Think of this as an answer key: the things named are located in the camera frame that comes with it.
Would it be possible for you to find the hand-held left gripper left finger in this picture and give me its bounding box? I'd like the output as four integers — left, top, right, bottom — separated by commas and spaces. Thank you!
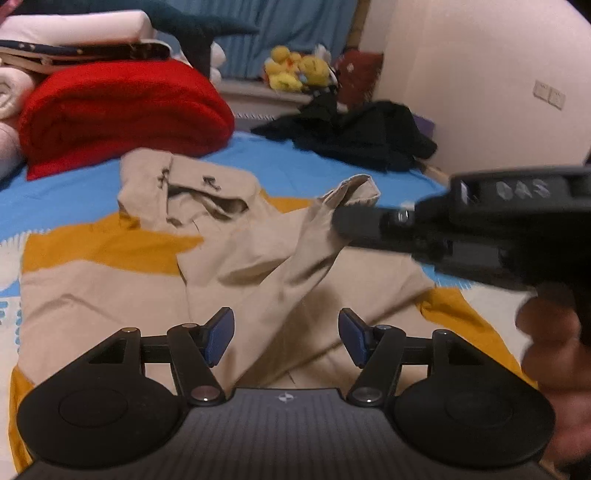
82, 307, 236, 408

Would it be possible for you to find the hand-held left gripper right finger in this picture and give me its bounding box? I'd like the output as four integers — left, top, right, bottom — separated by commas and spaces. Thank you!
338, 308, 491, 408

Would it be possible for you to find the red folded blanket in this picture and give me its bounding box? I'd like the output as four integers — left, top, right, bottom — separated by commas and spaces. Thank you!
17, 59, 236, 182

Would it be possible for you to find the dark red plush cushion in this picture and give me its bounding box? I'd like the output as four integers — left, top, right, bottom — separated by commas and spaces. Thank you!
335, 50, 385, 106

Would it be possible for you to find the beige jacket with yellow lining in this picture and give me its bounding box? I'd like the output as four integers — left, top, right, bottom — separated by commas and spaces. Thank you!
9, 148, 539, 474

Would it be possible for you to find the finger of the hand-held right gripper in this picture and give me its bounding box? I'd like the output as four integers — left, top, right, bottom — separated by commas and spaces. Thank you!
331, 204, 446, 260

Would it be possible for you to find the navy star-printed cloth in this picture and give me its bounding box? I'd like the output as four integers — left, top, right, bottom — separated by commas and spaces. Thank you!
0, 39, 172, 64

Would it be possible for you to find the white folded pillow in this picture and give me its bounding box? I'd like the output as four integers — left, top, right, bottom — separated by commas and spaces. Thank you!
0, 11, 157, 48

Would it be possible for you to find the white rolled blanket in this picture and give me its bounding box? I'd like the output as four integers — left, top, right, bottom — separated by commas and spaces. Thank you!
0, 67, 38, 121

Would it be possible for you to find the blue and white printed bedsheet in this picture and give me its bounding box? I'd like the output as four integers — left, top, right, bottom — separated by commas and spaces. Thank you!
0, 113, 550, 476

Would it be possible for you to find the dark teal shark plush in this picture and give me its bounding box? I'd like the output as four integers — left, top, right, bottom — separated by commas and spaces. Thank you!
14, 0, 260, 78

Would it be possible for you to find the pale pink rolled blanket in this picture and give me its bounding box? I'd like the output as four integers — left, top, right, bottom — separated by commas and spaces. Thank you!
0, 117, 25, 180

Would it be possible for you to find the blue curtain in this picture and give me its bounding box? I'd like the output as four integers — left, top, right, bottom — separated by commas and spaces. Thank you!
152, 0, 360, 80

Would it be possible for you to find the person's right hand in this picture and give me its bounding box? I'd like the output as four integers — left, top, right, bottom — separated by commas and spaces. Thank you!
515, 282, 591, 464

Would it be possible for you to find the pile of black clothes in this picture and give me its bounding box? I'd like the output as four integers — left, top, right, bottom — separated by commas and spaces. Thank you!
252, 95, 438, 174

